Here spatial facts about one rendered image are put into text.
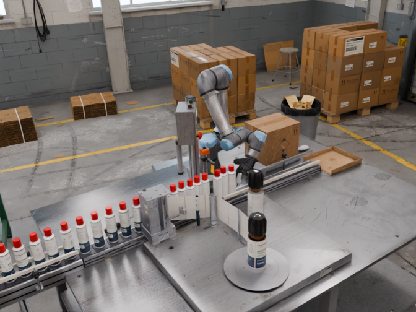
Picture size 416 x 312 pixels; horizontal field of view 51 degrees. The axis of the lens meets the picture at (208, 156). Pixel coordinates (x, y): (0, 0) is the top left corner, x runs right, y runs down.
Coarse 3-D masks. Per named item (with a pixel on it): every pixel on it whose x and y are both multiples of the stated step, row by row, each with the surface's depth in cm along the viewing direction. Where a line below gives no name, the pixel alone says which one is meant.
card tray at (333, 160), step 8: (320, 152) 315; (328, 152) 318; (336, 152) 318; (344, 152) 313; (304, 160) 308; (312, 160) 308; (320, 160) 307; (328, 160) 307; (336, 160) 306; (344, 160) 306; (352, 160) 306; (360, 160) 301; (328, 168) 296; (336, 168) 289; (344, 168) 294
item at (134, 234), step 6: (306, 162) 296; (294, 168) 288; (306, 168) 288; (276, 174) 282; (294, 174) 282; (264, 180) 276; (276, 180) 275; (246, 186) 270; (264, 186) 269; (246, 192) 264; (234, 198) 258; (174, 222) 238; (132, 228) 234; (120, 234) 230; (132, 234) 229; (138, 234) 229; (108, 240) 225; (120, 240) 225; (126, 240) 225; (90, 246) 221; (108, 246) 221; (90, 252) 217; (96, 252) 218
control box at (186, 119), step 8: (184, 104) 233; (176, 112) 223; (184, 112) 223; (192, 112) 223; (176, 120) 225; (184, 120) 225; (192, 120) 225; (176, 128) 228; (184, 128) 227; (192, 128) 227; (184, 136) 229; (192, 136) 229; (184, 144) 231; (192, 144) 231
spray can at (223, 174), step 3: (222, 168) 249; (225, 168) 250; (222, 171) 250; (225, 171) 250; (222, 174) 250; (225, 174) 250; (222, 177) 250; (225, 177) 251; (222, 180) 251; (225, 180) 251; (222, 183) 252; (225, 183) 252; (222, 186) 253; (225, 186) 253; (222, 189) 254; (225, 189) 254; (222, 192) 255; (225, 192) 255; (222, 195) 256; (225, 195) 256
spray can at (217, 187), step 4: (216, 172) 246; (216, 176) 247; (220, 176) 248; (216, 180) 247; (220, 180) 248; (216, 184) 248; (220, 184) 249; (216, 188) 249; (220, 188) 250; (216, 192) 250; (220, 192) 251; (220, 196) 252
